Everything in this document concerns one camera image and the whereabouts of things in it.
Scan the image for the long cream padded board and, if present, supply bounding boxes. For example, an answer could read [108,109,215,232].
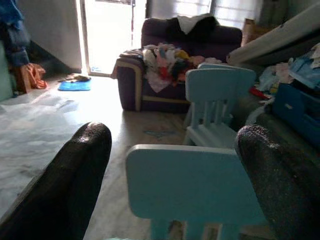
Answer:
[226,1,320,66]

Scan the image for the orange cloth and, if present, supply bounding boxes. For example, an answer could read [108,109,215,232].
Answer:
[13,62,48,93]

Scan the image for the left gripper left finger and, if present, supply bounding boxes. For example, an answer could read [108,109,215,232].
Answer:
[0,121,113,240]

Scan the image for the light blue child chair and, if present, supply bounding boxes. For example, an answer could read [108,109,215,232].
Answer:
[182,67,257,148]
[124,143,268,240]
[197,62,237,71]

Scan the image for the green cabinet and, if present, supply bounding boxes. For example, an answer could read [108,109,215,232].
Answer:
[0,41,15,102]

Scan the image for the blue suitcase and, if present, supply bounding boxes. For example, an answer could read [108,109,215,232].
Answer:
[271,82,320,145]

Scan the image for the black and white garment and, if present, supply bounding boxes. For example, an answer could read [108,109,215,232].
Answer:
[166,13,221,42]

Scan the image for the colourful clothes pile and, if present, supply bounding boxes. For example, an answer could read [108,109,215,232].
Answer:
[142,42,223,92]

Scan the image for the blue denim clothes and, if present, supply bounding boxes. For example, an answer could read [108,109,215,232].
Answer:
[0,0,32,68]

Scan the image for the purple sofa with cream trim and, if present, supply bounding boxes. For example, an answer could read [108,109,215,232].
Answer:
[116,16,243,112]

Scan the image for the small red package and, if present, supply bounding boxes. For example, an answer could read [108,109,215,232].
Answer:
[249,86,269,100]

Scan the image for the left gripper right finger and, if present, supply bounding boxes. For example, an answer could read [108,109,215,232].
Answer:
[234,124,320,240]

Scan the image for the brown cardboard box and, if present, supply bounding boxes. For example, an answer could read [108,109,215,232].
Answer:
[241,17,272,47]

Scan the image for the blue floor mat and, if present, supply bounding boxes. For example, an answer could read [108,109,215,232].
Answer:
[57,79,92,92]

